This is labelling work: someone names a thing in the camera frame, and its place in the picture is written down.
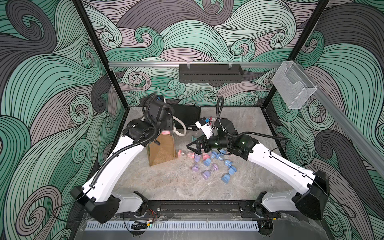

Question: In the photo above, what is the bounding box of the white slotted cable duct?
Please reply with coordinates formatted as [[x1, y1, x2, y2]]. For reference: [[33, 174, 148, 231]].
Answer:
[[85, 220, 259, 232]]

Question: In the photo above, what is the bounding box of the clear plastic wall box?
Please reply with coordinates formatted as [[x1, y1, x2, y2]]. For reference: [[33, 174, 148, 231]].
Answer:
[[272, 61, 317, 110]]

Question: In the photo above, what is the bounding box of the purple hourglass front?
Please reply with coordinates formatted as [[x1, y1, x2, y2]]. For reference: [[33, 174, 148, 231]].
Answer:
[[201, 164, 219, 180]]

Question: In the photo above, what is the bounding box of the black wall tray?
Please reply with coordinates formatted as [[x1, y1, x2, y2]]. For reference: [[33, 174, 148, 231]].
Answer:
[[179, 65, 244, 85]]

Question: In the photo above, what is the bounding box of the aluminium wall rail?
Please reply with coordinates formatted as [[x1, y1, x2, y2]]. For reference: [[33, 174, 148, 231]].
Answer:
[[108, 61, 282, 69]]

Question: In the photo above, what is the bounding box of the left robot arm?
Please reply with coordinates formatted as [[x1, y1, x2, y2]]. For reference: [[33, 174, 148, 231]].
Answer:
[[71, 93, 175, 224]]

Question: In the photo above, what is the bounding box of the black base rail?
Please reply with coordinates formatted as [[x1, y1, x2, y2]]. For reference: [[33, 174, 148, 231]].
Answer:
[[80, 199, 319, 214]]

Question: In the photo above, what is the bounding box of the blue hourglass front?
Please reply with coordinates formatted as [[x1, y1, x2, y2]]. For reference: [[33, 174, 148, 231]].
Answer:
[[221, 166, 237, 184]]

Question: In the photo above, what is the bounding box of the black ribbed case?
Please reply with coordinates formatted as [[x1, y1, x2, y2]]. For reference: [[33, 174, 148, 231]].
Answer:
[[171, 104, 202, 131]]

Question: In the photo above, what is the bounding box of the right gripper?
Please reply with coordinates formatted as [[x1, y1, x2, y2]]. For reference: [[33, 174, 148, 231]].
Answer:
[[187, 131, 231, 155]]

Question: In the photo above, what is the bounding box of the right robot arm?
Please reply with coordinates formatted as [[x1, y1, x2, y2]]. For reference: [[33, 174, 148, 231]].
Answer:
[[187, 96, 330, 221]]

